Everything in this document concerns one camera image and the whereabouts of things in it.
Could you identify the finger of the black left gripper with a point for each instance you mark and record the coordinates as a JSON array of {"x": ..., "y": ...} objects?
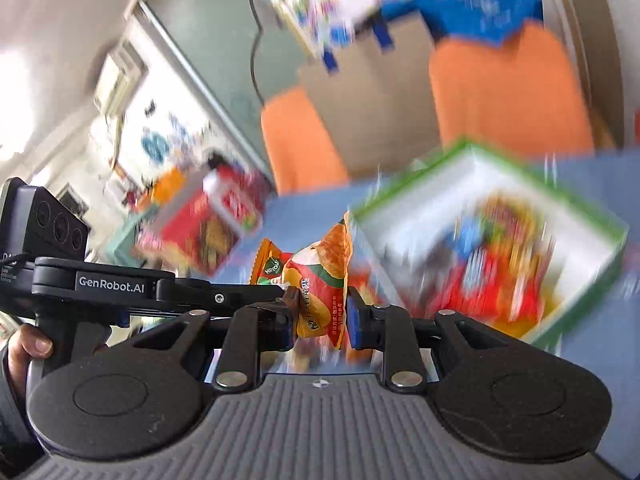
[{"x": 226, "y": 299}]

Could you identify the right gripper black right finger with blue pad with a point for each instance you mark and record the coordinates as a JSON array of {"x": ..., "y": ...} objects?
[{"x": 390, "y": 331}]

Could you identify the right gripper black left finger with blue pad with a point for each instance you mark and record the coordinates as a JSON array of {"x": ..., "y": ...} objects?
[{"x": 253, "y": 330}]

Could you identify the orange red snack packet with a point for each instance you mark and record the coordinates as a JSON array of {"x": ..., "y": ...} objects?
[{"x": 320, "y": 273}]

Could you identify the person's left hand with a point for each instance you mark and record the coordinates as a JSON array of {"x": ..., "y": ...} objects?
[{"x": 24, "y": 346}]

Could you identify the red cracker box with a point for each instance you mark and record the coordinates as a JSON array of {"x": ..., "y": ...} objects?
[{"x": 186, "y": 234}]

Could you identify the white bottle red label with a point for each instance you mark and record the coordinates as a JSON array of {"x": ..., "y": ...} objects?
[{"x": 228, "y": 199}]

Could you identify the green cardboard box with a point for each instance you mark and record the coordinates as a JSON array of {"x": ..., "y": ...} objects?
[{"x": 478, "y": 232}]

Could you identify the left orange chair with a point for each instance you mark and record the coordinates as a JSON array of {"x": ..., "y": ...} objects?
[{"x": 301, "y": 153}]

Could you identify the orange chair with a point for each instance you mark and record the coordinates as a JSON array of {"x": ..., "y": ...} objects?
[
  {"x": 301, "y": 153},
  {"x": 522, "y": 97}
]

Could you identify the blue striped tablecloth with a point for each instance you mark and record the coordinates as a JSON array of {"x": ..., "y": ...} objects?
[{"x": 606, "y": 340}]

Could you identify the air conditioner unit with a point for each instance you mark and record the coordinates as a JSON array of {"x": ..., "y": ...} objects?
[{"x": 121, "y": 73}]

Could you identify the right orange chair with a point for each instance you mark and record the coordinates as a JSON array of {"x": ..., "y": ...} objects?
[{"x": 522, "y": 97}]

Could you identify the blue plastic bag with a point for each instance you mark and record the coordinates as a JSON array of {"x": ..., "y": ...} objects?
[{"x": 488, "y": 21}]

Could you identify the brown cardboard bag blue handles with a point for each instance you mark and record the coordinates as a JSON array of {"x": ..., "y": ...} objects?
[{"x": 375, "y": 97}]

